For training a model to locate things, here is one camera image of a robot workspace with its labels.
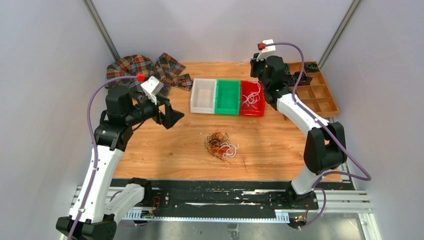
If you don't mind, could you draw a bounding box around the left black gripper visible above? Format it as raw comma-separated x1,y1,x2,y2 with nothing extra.
125,93,185,129

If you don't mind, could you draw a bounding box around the white cable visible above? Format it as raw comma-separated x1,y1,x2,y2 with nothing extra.
235,59,266,111

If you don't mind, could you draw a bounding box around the orange cable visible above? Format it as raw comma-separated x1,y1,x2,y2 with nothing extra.
205,127,238,160

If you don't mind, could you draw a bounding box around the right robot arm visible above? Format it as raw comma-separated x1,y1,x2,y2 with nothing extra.
250,53,347,209

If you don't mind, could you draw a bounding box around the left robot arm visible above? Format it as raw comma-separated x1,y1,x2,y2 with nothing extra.
56,85,184,240

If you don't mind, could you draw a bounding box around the black coiled roll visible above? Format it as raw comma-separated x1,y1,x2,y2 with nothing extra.
303,62,320,74
283,73,296,87
294,71,313,86

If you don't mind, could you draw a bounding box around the white plastic bin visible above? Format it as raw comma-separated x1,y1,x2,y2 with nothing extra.
190,78,217,115

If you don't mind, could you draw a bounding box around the red plastic bin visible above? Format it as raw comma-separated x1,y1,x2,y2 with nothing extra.
239,80,266,117

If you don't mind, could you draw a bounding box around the plaid cloth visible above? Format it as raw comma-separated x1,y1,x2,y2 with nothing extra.
105,52,194,97

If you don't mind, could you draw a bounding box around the green plastic bin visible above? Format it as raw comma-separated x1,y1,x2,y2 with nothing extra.
214,79,241,116

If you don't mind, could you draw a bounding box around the wooden compartment tray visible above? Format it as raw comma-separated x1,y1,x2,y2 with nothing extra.
284,62,340,118

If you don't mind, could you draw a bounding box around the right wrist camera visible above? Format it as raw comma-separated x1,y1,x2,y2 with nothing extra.
256,39,276,61

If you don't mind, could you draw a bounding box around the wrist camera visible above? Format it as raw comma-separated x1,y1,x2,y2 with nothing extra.
256,39,276,61
140,76,164,106

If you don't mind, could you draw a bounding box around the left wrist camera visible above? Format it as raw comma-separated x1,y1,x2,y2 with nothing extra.
140,76,164,106

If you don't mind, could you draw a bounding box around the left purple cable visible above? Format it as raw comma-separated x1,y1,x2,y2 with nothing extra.
66,74,146,240

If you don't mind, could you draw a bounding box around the purple cable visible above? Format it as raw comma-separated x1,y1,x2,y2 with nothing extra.
66,74,146,240
264,42,372,229

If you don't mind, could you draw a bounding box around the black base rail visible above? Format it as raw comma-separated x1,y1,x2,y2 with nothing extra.
124,179,372,229

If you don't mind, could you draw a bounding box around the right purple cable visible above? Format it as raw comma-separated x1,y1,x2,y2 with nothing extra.
264,42,372,229

